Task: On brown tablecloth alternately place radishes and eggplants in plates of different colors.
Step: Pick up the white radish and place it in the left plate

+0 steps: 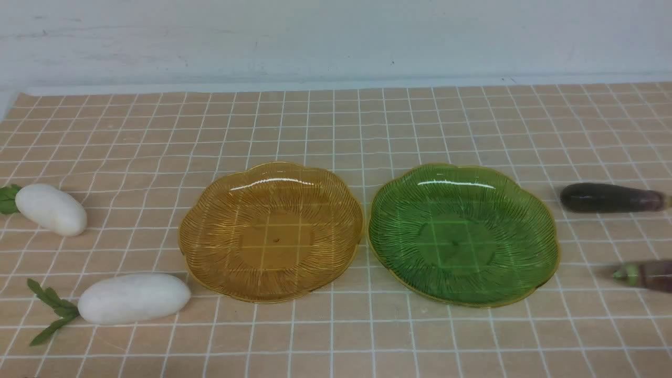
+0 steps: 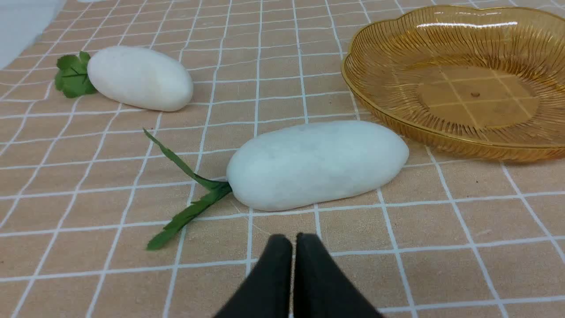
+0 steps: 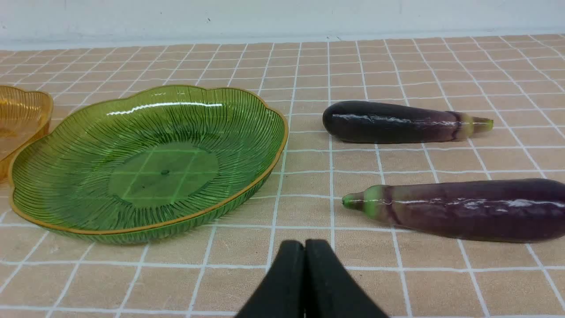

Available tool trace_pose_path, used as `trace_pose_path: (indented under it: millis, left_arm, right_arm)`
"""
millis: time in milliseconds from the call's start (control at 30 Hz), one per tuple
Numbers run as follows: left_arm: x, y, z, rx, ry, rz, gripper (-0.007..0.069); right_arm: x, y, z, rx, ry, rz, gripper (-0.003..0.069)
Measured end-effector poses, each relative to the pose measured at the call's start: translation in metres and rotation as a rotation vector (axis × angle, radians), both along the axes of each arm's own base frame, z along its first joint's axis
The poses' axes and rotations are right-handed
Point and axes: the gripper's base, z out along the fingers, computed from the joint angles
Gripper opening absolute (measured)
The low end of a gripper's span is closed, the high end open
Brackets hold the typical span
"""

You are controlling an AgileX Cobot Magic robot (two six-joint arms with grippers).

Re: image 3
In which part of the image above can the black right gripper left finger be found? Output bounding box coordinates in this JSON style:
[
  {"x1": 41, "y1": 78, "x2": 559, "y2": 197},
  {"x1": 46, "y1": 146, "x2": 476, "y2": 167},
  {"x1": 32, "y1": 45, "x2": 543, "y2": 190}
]
[{"x1": 236, "y1": 240, "x2": 305, "y2": 318}]

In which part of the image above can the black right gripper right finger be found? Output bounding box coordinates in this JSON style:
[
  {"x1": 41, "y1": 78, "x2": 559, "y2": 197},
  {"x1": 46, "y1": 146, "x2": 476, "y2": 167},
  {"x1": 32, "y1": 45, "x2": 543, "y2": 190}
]
[{"x1": 305, "y1": 239, "x2": 388, "y2": 318}]

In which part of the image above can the purple eggplant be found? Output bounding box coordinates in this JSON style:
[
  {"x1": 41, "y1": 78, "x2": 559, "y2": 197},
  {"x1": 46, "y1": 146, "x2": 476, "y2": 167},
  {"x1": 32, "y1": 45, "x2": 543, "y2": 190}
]
[
  {"x1": 342, "y1": 178, "x2": 565, "y2": 243},
  {"x1": 322, "y1": 100, "x2": 493, "y2": 144}
]

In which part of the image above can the checkered tan tablecloth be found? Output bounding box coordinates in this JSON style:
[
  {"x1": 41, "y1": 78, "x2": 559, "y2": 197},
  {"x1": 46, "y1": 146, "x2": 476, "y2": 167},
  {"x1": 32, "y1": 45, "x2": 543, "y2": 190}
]
[{"x1": 1, "y1": 34, "x2": 564, "y2": 318}]

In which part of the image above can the green ribbed glass plate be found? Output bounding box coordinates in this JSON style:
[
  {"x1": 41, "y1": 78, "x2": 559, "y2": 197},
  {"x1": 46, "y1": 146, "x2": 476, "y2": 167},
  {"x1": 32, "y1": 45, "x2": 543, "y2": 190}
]
[{"x1": 8, "y1": 85, "x2": 289, "y2": 244}]

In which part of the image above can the amber ribbed glass plate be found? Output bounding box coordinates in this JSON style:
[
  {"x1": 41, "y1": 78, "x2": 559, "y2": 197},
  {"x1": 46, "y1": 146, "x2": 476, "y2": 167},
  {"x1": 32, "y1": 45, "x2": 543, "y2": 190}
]
[{"x1": 0, "y1": 85, "x2": 54, "y2": 181}]

